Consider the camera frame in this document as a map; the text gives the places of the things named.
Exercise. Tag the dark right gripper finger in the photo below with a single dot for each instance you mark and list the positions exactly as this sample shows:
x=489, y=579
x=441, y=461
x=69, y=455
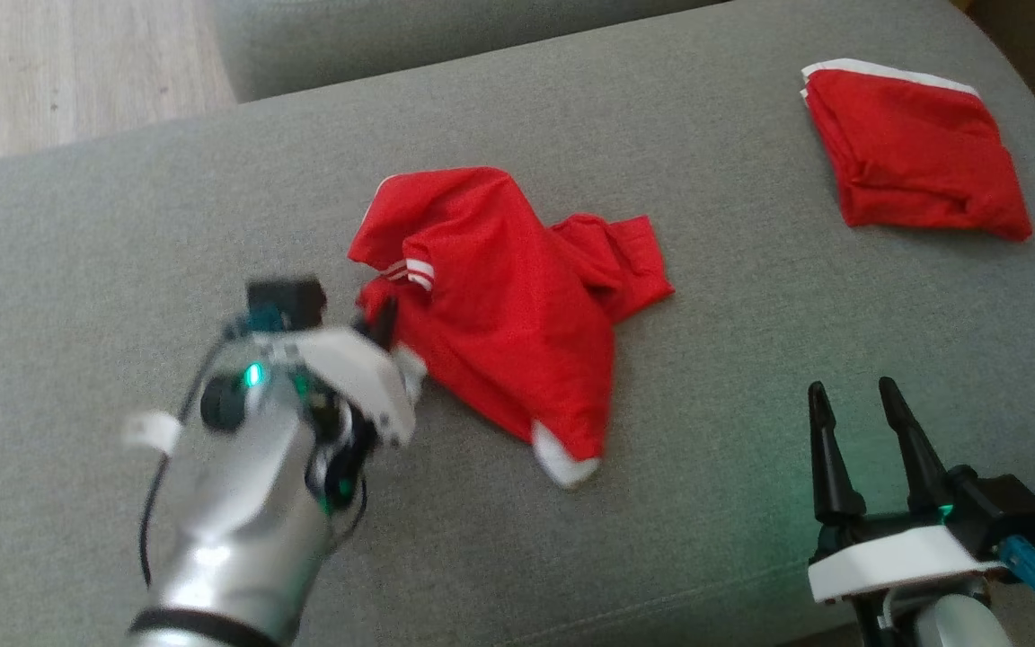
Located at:
x=917, y=458
x=832, y=467

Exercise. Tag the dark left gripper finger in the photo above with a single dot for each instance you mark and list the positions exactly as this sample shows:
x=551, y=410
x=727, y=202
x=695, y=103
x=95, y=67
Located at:
x=384, y=323

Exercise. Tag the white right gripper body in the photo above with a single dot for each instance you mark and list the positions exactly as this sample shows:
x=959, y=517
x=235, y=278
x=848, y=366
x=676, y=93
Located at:
x=895, y=557

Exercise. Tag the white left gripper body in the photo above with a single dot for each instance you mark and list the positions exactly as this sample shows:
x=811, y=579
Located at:
x=365, y=377

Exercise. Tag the red and white jersey shirt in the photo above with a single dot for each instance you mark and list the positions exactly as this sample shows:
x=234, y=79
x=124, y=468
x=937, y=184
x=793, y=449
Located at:
x=499, y=296

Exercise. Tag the red shorts with white stripe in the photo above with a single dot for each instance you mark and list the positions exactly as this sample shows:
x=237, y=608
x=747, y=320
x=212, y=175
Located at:
x=913, y=153

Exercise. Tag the large grey sofa seat cushion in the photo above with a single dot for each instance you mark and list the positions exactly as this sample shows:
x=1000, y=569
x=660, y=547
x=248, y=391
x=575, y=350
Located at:
x=706, y=377

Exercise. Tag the small grey sofa cushion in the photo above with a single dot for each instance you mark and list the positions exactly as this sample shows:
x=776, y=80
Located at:
x=392, y=36

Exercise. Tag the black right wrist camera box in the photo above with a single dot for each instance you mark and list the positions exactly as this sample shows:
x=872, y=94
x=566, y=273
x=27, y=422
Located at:
x=1003, y=508

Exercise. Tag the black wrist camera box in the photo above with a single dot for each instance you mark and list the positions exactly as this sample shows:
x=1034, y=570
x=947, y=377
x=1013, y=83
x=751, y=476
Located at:
x=288, y=301
x=1003, y=508

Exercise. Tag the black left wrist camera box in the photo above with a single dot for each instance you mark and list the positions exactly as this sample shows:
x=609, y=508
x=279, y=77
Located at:
x=288, y=301

